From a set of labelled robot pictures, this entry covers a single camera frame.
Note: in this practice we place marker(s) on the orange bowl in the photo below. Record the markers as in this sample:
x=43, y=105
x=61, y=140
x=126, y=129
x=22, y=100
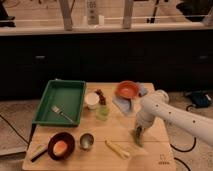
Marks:
x=127, y=89

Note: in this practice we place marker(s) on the green translucent cup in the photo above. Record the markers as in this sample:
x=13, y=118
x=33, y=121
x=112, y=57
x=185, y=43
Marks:
x=102, y=112

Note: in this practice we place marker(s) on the red grapes bunch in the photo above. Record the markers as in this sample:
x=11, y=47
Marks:
x=102, y=100

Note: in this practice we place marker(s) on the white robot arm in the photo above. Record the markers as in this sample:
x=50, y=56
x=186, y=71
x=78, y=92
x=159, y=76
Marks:
x=155, y=104

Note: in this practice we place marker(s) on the green plastic tray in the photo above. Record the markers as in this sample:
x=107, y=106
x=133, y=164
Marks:
x=68, y=96

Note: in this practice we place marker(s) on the blue cloth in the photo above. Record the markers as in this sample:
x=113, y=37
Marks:
x=126, y=106

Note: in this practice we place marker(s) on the dark brown bowl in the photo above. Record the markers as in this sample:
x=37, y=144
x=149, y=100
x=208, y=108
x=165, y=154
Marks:
x=68, y=139

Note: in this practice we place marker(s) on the silver fork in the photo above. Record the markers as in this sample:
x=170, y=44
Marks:
x=60, y=112

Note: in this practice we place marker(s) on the white cup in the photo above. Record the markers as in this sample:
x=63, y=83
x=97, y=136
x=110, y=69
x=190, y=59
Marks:
x=92, y=100

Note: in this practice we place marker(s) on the metal cup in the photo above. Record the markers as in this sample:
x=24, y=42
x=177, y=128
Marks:
x=86, y=141

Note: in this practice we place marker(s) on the orange fruit in bowl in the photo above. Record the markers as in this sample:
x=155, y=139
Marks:
x=60, y=148

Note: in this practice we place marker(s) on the black handled knife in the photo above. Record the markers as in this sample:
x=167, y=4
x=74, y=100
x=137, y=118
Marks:
x=38, y=152

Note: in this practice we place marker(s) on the dark blue bag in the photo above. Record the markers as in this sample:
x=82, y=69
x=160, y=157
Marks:
x=200, y=99

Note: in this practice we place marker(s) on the green pepper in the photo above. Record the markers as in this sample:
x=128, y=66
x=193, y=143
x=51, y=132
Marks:
x=137, y=140

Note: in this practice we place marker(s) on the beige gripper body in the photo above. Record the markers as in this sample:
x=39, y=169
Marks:
x=139, y=131

